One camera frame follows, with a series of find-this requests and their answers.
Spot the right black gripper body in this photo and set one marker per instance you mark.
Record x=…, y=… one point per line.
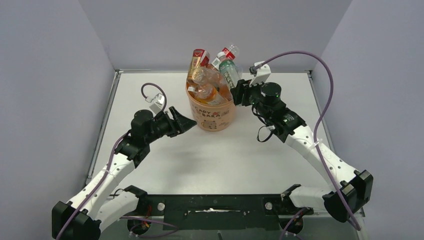
x=251, y=96

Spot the orange drink bottle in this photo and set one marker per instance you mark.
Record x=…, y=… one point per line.
x=207, y=94

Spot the green label bottle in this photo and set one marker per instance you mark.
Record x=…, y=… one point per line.
x=228, y=70

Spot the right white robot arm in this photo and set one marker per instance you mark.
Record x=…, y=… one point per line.
x=348, y=189

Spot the red cap clear bottle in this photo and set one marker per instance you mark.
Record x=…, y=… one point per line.
x=229, y=52

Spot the crushed clear bottle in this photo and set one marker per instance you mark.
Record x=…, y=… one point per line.
x=203, y=75

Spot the red gold drink bottle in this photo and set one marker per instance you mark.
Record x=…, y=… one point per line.
x=200, y=58

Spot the orange cartoon plastic bin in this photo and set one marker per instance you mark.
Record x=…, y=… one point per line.
x=211, y=118

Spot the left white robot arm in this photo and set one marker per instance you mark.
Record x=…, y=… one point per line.
x=87, y=214

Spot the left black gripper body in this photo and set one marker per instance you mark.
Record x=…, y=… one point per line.
x=163, y=126

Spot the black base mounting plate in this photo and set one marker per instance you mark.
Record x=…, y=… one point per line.
x=217, y=212

